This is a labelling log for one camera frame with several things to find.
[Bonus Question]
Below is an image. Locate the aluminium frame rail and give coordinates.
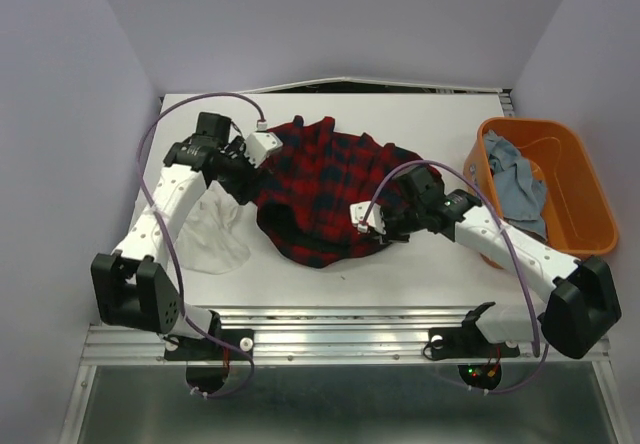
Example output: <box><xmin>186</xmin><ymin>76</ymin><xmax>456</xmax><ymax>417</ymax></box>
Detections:
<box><xmin>79</xmin><ymin>305</ymin><xmax>614</xmax><ymax>366</ymax></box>

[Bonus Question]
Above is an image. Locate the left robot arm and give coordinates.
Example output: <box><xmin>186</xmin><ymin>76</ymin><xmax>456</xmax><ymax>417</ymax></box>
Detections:
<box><xmin>91</xmin><ymin>112</ymin><xmax>282</xmax><ymax>358</ymax></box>

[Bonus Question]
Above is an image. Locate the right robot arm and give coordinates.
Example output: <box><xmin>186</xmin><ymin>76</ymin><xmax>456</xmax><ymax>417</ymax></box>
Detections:
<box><xmin>351</xmin><ymin>160</ymin><xmax>621</xmax><ymax>360</ymax></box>

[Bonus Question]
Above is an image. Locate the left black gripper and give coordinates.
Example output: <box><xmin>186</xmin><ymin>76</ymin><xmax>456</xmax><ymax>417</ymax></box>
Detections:
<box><xmin>215</xmin><ymin>136</ymin><xmax>273</xmax><ymax>206</ymax></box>

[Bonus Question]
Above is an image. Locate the light blue skirt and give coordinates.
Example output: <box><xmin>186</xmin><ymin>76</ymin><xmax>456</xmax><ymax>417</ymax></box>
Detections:
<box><xmin>483</xmin><ymin>130</ymin><xmax>547</xmax><ymax>242</ymax></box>

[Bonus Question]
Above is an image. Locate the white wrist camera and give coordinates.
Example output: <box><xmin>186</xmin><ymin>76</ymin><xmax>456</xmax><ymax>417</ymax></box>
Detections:
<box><xmin>244</xmin><ymin>131</ymin><xmax>283</xmax><ymax>168</ymax></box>
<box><xmin>349</xmin><ymin>201</ymin><xmax>386</xmax><ymax>235</ymax></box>

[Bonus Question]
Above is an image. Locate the red black plaid skirt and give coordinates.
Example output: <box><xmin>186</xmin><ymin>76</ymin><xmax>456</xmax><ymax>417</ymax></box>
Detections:
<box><xmin>252</xmin><ymin>116</ymin><xmax>420</xmax><ymax>269</ymax></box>

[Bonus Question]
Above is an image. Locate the orange plastic basket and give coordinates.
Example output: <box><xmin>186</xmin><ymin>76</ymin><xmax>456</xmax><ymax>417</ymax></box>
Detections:
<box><xmin>463</xmin><ymin>117</ymin><xmax>619</xmax><ymax>258</ymax></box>

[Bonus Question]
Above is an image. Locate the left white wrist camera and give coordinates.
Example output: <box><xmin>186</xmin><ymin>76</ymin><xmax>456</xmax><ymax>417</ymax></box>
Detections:
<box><xmin>244</xmin><ymin>131</ymin><xmax>283</xmax><ymax>168</ymax></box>

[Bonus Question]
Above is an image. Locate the white skirt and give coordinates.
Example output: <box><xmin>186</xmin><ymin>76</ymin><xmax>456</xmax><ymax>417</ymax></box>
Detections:
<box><xmin>175</xmin><ymin>182</ymin><xmax>251</xmax><ymax>275</ymax></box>

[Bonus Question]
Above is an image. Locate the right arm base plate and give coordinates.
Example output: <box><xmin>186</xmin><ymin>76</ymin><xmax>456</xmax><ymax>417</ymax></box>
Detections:
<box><xmin>422</xmin><ymin>327</ymin><xmax>520</xmax><ymax>361</ymax></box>

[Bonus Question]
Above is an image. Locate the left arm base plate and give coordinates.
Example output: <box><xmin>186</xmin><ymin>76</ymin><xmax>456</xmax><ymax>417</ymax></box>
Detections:
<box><xmin>163</xmin><ymin>328</ymin><xmax>255</xmax><ymax>362</ymax></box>

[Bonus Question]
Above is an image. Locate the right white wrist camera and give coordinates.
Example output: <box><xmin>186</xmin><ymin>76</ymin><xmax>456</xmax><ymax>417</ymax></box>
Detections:
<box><xmin>349</xmin><ymin>201</ymin><xmax>386</xmax><ymax>235</ymax></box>

